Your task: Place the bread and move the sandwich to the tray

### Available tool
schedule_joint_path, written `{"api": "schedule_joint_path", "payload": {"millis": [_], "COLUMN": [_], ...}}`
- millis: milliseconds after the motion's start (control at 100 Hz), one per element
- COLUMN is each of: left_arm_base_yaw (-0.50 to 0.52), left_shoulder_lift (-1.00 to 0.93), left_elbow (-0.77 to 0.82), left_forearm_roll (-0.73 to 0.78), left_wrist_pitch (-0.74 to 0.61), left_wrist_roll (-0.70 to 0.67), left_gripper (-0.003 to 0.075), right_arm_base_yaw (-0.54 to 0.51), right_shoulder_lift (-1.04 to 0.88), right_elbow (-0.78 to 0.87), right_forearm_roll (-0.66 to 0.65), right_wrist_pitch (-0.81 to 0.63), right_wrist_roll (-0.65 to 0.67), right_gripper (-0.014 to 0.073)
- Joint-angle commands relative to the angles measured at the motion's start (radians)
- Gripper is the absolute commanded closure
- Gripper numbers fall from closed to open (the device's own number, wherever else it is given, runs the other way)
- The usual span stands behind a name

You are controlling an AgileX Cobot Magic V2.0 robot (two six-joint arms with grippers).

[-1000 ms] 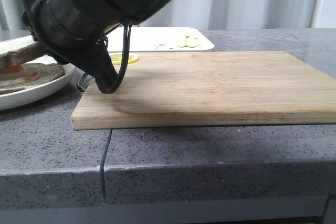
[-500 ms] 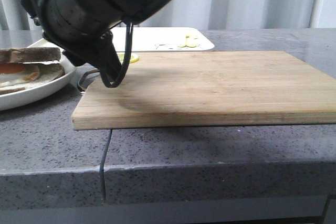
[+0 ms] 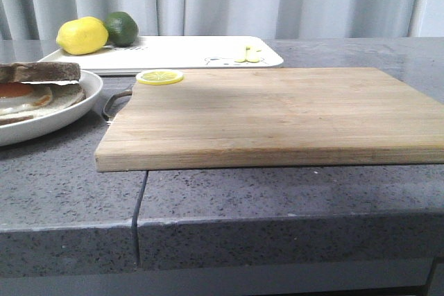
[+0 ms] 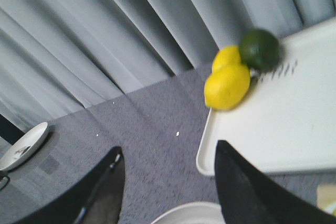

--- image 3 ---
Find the white bread slice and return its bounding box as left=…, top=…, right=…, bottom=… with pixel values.
left=1, top=62, right=80, bottom=84

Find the white round plate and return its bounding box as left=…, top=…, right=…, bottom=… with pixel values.
left=1, top=71, right=103, bottom=146

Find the white rectangular tray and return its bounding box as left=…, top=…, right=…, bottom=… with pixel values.
left=41, top=36, right=283, bottom=76

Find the bottom bread slice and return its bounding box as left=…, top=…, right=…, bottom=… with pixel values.
left=1, top=84, right=85, bottom=125

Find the green lime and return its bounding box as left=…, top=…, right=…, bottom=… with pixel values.
left=104, top=12, right=139, bottom=46

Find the light green plastic piece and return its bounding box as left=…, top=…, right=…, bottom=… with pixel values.
left=234, top=45, right=262, bottom=63

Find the yellow lemon slice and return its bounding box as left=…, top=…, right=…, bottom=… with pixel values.
left=136, top=69, right=185, bottom=85

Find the wooden cutting board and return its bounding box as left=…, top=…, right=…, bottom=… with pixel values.
left=95, top=67, right=443, bottom=172

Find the fried egg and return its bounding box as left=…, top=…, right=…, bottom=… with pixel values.
left=1, top=82, right=53, bottom=116

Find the metal cutting board handle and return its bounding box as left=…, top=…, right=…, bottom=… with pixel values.
left=101, top=85, right=133, bottom=125

